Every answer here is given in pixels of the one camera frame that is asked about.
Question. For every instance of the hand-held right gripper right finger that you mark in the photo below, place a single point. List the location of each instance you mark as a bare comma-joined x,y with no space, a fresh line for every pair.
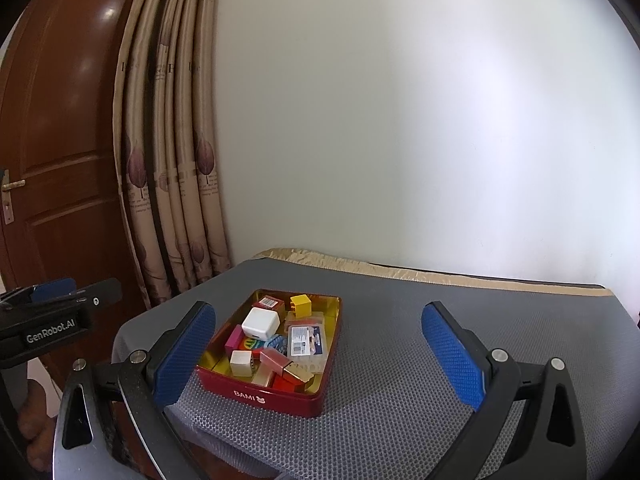
452,360

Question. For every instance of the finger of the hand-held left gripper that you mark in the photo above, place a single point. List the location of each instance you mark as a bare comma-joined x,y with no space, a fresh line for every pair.
102,294
52,288

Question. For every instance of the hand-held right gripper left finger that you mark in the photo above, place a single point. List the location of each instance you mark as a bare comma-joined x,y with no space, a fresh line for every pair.
185,355

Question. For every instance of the pink block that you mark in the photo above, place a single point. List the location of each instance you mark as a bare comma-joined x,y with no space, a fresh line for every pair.
234,338

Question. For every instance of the colourful printed small block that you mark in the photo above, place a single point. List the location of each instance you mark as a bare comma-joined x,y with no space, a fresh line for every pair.
251,345

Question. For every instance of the plain wooden block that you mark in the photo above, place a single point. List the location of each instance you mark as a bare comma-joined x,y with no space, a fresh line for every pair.
297,372
262,377

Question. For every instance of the white charger cube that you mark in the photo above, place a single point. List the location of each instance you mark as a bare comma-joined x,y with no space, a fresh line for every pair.
260,324

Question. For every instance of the blue patterned small object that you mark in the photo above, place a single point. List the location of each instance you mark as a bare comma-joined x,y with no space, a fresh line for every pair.
275,343

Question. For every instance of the small red box white label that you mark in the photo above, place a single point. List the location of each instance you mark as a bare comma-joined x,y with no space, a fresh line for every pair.
267,304

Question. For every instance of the red plastic block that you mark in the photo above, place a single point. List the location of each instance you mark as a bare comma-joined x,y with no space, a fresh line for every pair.
287,386

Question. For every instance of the red tin box gold inside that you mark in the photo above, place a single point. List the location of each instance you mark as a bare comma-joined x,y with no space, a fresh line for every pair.
295,400

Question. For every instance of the white labelled box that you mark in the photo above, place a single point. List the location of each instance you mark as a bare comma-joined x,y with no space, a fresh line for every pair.
306,340

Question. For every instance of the yellow cube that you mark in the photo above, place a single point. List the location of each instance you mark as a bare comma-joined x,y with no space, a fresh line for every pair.
301,306

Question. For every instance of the grey honeycomb mat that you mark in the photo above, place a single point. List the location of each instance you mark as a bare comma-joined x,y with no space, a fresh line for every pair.
390,350

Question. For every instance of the beige leaf print curtain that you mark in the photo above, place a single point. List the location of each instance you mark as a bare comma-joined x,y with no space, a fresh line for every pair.
175,160

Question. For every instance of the brown wooden door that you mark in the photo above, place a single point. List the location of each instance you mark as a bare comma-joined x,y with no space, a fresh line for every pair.
65,110

